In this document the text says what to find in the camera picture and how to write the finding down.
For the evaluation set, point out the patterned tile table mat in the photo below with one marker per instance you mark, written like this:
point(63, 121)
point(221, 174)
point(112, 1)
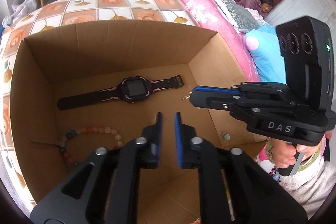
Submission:
point(28, 20)

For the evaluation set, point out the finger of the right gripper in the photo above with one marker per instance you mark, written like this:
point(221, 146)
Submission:
point(221, 101)
point(218, 89)

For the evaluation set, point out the blue pillow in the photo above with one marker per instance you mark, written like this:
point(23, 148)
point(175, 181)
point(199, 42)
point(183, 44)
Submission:
point(264, 48)

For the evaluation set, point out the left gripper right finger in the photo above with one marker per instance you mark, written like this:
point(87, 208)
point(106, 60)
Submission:
point(232, 187)

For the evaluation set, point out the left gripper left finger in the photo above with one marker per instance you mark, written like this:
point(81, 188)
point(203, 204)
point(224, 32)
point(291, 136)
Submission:
point(104, 187)

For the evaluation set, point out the purple black smart watch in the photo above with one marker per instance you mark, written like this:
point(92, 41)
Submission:
point(131, 89)

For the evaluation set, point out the pink floral blanket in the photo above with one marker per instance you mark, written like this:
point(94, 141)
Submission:
point(208, 15)

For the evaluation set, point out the person in background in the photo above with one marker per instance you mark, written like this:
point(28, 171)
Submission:
point(262, 6)

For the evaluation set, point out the brown cardboard box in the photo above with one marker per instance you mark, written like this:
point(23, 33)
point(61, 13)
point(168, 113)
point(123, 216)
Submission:
point(73, 87)

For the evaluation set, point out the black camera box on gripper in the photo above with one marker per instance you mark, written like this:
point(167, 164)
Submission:
point(306, 46)

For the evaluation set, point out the person right hand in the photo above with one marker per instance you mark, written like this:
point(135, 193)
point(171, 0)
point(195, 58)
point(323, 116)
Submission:
point(283, 154)

